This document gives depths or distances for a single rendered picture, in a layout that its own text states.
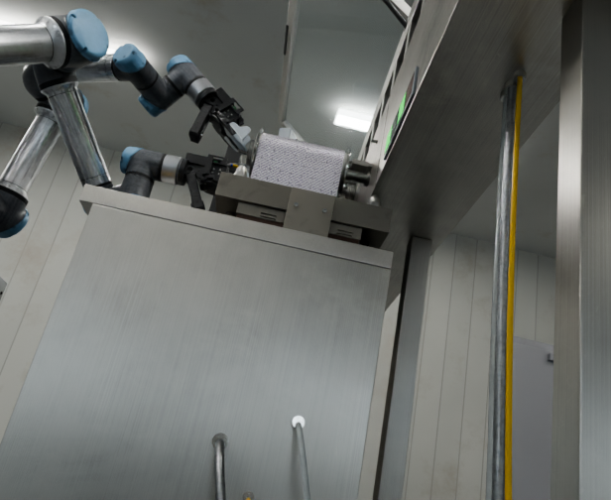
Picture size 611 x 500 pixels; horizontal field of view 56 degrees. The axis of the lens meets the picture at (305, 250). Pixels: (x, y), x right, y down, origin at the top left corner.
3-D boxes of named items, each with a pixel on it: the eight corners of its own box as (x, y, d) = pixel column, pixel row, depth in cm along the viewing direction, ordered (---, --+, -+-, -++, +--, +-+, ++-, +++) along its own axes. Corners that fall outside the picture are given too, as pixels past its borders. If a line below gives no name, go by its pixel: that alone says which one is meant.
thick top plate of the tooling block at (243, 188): (217, 223, 143) (223, 202, 145) (374, 258, 143) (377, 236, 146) (214, 193, 128) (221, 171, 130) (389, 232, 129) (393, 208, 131)
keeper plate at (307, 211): (281, 233, 126) (291, 190, 130) (325, 243, 126) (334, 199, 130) (282, 229, 124) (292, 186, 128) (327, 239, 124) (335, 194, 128)
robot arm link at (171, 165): (159, 173, 146) (163, 187, 154) (177, 177, 146) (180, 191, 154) (168, 148, 149) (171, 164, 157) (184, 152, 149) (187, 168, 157)
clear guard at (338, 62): (283, 120, 272) (284, 120, 272) (351, 196, 260) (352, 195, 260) (305, -79, 175) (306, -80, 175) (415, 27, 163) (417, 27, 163)
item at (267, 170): (239, 216, 149) (256, 157, 156) (328, 236, 149) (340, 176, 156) (239, 216, 148) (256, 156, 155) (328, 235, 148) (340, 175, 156)
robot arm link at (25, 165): (-49, 216, 164) (42, 67, 182) (-8, 239, 177) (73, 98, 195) (-22, 222, 159) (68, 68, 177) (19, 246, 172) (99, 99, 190)
